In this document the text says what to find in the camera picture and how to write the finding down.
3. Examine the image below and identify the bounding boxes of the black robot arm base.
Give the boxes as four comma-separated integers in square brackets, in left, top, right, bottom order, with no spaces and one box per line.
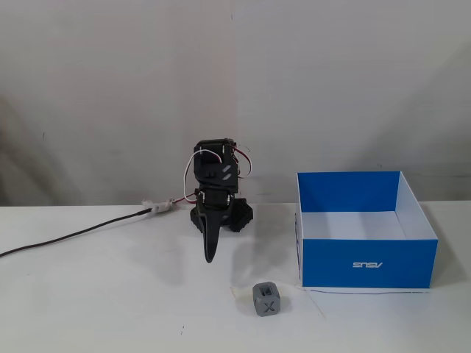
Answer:
[188,197,255,235]

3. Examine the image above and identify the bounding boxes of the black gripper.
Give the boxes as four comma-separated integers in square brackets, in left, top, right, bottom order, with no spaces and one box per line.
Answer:
[194,187,236,264]

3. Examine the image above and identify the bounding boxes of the white taped cable joint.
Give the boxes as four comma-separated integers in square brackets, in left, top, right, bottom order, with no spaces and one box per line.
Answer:
[141,197,177,215]

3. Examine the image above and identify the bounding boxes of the red and white base wires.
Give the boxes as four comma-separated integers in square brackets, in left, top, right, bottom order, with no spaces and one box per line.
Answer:
[172,148,224,205]

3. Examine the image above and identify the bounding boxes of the red and white arm wires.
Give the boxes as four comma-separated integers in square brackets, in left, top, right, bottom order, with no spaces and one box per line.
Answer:
[230,143,255,180]

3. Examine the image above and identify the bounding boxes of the black power cable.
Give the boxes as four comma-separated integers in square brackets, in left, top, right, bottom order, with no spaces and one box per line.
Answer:
[0,207,152,258]

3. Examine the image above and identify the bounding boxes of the blue and white cardboard box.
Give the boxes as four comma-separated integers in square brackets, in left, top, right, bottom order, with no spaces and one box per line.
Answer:
[294,170,439,291]

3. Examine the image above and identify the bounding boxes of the gray cube block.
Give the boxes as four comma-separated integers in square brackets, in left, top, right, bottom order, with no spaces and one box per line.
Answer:
[252,282,283,318]

